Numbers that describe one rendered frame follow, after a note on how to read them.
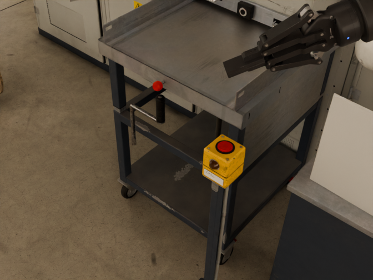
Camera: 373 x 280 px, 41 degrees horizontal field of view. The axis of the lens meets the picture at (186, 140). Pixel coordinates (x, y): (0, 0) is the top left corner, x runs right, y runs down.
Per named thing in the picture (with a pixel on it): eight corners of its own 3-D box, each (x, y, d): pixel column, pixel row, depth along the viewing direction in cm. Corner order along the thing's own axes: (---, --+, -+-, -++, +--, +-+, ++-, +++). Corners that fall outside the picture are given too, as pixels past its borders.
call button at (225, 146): (226, 158, 125) (226, 153, 124) (213, 150, 127) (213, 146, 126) (235, 149, 127) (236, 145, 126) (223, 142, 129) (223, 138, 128)
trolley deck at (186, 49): (241, 130, 148) (243, 115, 144) (99, 53, 176) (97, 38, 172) (345, 40, 187) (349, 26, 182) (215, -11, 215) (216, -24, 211)
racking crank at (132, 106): (129, 144, 189) (124, 80, 168) (134, 140, 190) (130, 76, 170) (161, 165, 181) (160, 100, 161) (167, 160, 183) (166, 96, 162)
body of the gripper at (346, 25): (348, 24, 91) (300, 43, 93) (343, -13, 85) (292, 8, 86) (364, 49, 86) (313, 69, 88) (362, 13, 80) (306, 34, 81)
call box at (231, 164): (225, 190, 129) (228, 163, 122) (201, 175, 132) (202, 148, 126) (242, 173, 133) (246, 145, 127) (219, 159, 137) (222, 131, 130)
